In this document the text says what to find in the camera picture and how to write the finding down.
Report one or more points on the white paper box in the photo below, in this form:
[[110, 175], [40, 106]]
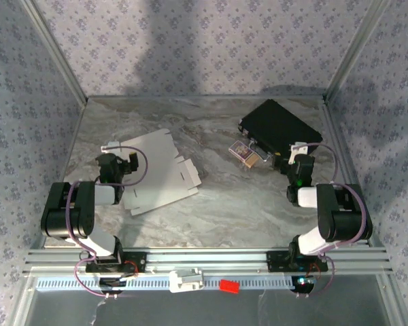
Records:
[[156, 163]]

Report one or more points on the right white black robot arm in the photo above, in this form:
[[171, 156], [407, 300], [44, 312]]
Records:
[[343, 210]]

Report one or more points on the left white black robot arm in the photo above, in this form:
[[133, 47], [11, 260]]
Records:
[[68, 210]]

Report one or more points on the purple card box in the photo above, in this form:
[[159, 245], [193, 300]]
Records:
[[240, 149]]

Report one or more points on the black case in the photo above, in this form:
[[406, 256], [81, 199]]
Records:
[[279, 125]]

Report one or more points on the black controller board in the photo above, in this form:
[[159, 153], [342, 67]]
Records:
[[304, 283], [110, 283]]

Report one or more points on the red plastic block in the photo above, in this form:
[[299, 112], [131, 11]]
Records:
[[229, 286]]

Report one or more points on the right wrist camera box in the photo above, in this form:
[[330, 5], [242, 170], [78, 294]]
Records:
[[296, 151]]

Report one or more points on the aluminium side rail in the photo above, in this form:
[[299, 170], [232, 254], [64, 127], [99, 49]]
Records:
[[349, 169], [68, 153]]

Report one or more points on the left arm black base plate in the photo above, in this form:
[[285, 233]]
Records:
[[139, 261]]

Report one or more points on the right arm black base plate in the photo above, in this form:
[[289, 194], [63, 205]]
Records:
[[275, 261]]

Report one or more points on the long aluminium frame rail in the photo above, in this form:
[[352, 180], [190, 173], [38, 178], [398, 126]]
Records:
[[207, 258]]

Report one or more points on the aluminium frame post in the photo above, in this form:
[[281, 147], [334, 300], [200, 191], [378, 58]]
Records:
[[357, 51], [60, 57]]

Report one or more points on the white plastic bracket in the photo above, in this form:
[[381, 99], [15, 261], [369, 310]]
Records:
[[182, 283]]

